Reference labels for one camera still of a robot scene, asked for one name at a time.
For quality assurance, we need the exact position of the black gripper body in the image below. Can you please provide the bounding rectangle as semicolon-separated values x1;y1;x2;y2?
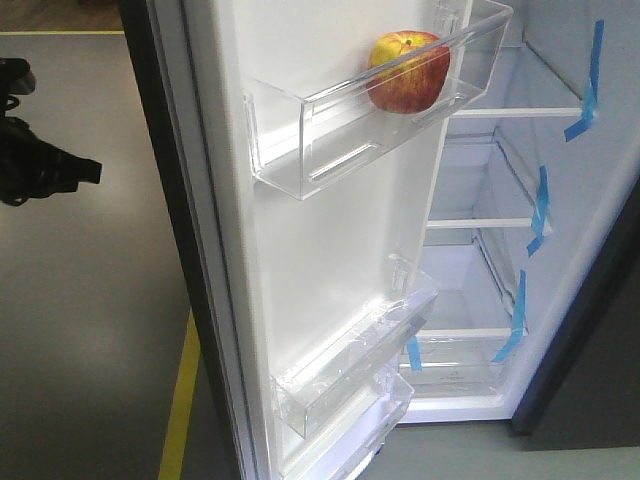
1;57;102;206

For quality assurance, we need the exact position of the dark fridge door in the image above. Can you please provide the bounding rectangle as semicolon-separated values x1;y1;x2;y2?
119;1;450;479

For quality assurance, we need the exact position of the red yellow apple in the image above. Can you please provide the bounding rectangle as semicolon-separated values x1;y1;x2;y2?
367;30;451;114

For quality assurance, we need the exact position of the dark grey fridge body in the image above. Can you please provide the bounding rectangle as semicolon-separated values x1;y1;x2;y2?
403;1;639;425

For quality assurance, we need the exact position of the clear upper door bin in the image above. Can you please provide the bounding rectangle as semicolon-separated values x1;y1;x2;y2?
237;1;513;200

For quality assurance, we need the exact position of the clear door bin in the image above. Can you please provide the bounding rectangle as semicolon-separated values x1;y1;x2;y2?
237;1;513;200
272;256;437;438
279;368;414;479

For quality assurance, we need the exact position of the yellow floor tape line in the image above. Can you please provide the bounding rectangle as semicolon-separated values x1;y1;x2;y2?
1;32;199;479

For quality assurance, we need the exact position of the clear middle door bin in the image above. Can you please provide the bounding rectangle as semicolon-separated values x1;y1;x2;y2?
272;256;437;438

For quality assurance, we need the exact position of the clear lower door bin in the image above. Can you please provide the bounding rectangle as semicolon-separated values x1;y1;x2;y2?
279;368;414;479

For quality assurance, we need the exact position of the clear crisper drawer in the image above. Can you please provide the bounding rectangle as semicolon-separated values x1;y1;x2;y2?
398;327;527;399

